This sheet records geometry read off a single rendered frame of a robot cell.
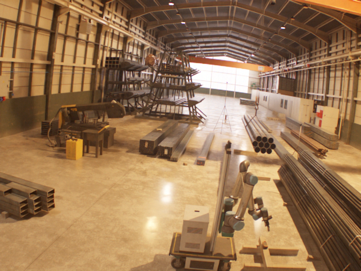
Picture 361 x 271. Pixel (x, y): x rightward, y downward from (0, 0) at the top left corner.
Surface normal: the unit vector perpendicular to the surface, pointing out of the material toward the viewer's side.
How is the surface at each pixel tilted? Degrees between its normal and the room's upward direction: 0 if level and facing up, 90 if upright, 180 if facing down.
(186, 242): 90
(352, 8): 90
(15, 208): 90
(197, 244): 90
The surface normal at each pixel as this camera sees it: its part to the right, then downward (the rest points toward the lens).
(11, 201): -0.24, 0.14
